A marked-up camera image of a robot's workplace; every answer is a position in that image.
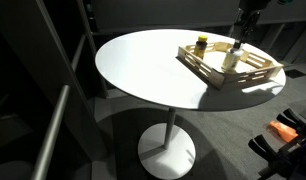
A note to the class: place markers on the wooden slatted tray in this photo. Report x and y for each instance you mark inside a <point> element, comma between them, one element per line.
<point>226,79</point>

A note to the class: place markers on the white round table base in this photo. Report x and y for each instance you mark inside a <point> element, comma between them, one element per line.
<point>166,161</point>

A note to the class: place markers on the black floor plate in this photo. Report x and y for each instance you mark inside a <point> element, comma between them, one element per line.
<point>295,73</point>

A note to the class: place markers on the white bottle with yellowish label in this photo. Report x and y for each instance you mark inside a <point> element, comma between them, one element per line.
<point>230,62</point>

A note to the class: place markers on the short grey metal railing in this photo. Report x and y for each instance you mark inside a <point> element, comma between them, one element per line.
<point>78,53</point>

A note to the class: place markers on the long grey metal railing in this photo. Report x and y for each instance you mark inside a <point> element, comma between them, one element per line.
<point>52,131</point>

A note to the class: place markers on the large black clamp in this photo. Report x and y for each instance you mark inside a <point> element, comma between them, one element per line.
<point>279,156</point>

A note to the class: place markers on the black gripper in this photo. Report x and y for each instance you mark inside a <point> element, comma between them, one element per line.
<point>247,21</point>

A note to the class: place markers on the orange object on floor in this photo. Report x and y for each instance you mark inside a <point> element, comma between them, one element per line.
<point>282,130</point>

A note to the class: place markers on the brown bottle with yellow lid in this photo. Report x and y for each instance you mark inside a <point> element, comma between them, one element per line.
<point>200,49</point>

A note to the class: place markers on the white table pole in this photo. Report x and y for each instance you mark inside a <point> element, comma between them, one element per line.
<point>170,128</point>

